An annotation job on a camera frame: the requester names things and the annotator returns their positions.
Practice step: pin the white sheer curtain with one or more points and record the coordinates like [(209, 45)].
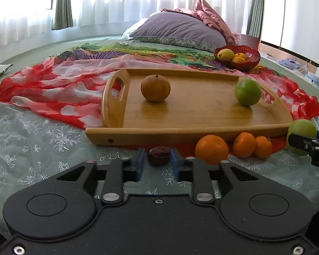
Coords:
[(135, 0)]

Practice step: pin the white charger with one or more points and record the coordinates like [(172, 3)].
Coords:
[(318, 73)]

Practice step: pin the dark red date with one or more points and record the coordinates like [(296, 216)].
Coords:
[(159, 156)]

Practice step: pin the green curtain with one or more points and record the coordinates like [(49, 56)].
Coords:
[(256, 8), (62, 5)]

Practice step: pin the red and white scarf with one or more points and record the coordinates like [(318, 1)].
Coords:
[(55, 85)]

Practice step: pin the white pillow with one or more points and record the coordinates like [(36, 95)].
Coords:
[(133, 29)]

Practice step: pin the snowflake tulle cloth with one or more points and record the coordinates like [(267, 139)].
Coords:
[(29, 143)]

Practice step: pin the orange fruit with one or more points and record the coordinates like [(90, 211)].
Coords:
[(241, 55), (239, 60)]

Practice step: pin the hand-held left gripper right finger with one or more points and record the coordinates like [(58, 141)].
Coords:
[(176, 166)]

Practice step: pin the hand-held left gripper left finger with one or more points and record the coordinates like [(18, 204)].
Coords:
[(139, 164)]

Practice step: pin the lilac cloth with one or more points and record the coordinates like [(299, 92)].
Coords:
[(288, 63)]

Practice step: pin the dull brown orange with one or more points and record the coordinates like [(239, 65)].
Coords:
[(155, 89)]

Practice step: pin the yellow mango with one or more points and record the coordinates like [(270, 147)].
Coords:
[(226, 54)]

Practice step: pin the green quilted bedspread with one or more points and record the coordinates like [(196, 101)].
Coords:
[(42, 51)]

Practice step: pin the dark brown headboard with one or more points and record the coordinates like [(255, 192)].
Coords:
[(251, 41)]

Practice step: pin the small mandarin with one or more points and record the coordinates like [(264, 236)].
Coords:
[(263, 148), (244, 144)]

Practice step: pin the pink quilt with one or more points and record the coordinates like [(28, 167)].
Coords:
[(212, 16)]

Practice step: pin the red ribbed bowl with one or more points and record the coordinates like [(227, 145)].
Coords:
[(251, 63)]

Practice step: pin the white wardrobe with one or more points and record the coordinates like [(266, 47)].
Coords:
[(295, 10)]

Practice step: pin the wooden tray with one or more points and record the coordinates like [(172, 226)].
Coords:
[(202, 114)]

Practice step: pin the green apple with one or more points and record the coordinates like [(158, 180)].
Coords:
[(247, 93), (303, 128)]

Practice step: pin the large bright orange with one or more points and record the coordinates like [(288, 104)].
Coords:
[(211, 150)]

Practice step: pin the purple pillow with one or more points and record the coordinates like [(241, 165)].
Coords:
[(180, 29)]

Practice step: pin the multicoloured printed scarf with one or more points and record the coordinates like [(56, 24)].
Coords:
[(154, 51)]

